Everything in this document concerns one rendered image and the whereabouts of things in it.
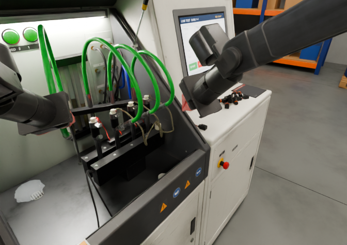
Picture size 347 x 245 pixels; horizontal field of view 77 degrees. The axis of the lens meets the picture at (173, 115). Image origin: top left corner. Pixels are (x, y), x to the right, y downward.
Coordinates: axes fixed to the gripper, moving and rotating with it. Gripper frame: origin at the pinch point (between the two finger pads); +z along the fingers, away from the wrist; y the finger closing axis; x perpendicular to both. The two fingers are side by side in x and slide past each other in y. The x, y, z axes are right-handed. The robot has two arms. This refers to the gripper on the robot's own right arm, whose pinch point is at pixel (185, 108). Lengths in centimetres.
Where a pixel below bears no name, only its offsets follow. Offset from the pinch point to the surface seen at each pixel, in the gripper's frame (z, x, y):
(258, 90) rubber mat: 39, -83, 5
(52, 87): -0.1, 28.3, 13.6
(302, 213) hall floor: 84, -114, -91
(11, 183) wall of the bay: 61, 49, 8
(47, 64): -0.7, 27.8, 18.8
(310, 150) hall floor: 108, -200, -65
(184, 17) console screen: 19, -35, 45
